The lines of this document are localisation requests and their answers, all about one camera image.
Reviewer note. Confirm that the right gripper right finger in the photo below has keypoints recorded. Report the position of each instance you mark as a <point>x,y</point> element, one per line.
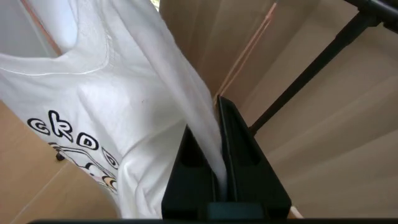
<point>258,186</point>

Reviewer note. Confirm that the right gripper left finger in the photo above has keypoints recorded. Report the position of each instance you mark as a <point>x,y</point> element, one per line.
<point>186,186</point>

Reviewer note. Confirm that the white printed t-shirt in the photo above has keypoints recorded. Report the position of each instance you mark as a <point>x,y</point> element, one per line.
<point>109,93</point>

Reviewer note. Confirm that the black clothes rack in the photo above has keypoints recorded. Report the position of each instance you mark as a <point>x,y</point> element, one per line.
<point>311,72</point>

